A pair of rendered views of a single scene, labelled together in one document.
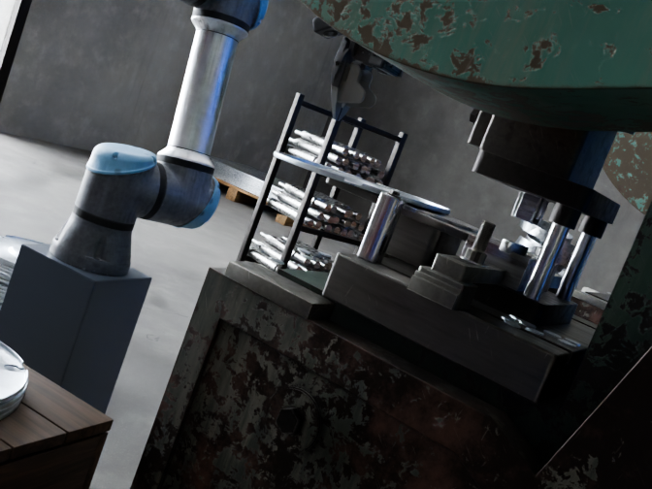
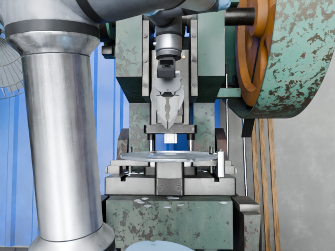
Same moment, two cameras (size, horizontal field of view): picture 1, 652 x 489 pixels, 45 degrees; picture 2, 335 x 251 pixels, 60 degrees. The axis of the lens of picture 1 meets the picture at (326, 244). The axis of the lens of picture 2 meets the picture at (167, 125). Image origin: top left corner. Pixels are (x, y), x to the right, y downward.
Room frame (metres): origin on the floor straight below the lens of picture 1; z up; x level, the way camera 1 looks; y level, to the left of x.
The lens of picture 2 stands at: (1.66, 0.75, 0.82)
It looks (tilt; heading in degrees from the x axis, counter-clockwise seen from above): 3 degrees up; 242
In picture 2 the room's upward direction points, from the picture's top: straight up
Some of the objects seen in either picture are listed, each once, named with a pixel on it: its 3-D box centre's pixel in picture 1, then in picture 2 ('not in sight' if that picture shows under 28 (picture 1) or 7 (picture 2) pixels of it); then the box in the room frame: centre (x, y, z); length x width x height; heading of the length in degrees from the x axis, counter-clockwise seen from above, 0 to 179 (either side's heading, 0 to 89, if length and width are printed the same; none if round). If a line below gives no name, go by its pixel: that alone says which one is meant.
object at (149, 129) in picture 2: (544, 197); (170, 133); (1.11, -0.26, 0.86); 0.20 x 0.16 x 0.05; 150
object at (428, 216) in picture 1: (399, 245); (169, 174); (1.20, -0.10, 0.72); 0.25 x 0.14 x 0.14; 60
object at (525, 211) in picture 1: (529, 208); (170, 138); (1.12, -0.25, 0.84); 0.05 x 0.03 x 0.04; 150
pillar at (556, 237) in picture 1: (552, 246); (190, 147); (1.01, -0.27, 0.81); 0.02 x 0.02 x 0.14
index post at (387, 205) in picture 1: (381, 225); (220, 163); (1.02, -0.06, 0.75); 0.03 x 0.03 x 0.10; 60
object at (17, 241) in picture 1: (34, 254); not in sight; (2.09, 0.73, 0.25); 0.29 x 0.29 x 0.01
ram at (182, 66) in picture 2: (563, 67); (170, 86); (1.13, -0.22, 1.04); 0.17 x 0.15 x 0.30; 60
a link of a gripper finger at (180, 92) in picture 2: (346, 60); (175, 94); (1.27, 0.07, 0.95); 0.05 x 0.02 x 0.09; 149
